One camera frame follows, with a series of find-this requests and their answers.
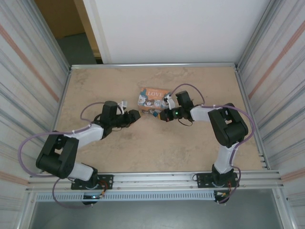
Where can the small blue padlock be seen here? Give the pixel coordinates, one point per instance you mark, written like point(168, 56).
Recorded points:
point(155, 114)

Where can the orange LOVE tin box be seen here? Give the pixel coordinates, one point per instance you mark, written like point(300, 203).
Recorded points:
point(151, 97)

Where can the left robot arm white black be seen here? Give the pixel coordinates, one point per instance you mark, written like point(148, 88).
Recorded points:
point(93, 133)

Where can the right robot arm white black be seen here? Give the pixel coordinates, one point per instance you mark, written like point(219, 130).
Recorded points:
point(225, 157)

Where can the aluminium table side bar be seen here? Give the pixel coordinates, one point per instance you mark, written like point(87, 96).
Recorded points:
point(62, 102)
point(247, 102)

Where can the aluminium table edge bar long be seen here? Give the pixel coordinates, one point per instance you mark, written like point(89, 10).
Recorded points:
point(152, 65)

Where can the brown cardboard panel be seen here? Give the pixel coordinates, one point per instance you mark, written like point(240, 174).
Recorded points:
point(62, 16)

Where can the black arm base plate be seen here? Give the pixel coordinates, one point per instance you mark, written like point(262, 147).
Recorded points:
point(107, 177)
point(202, 177)

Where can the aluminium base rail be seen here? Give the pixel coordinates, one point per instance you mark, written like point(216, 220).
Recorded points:
point(152, 180)

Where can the white door frame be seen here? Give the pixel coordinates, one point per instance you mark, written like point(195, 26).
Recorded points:
point(96, 28)

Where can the aluminium frame upright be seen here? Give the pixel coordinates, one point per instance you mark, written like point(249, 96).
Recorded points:
point(50, 35)
point(257, 32)

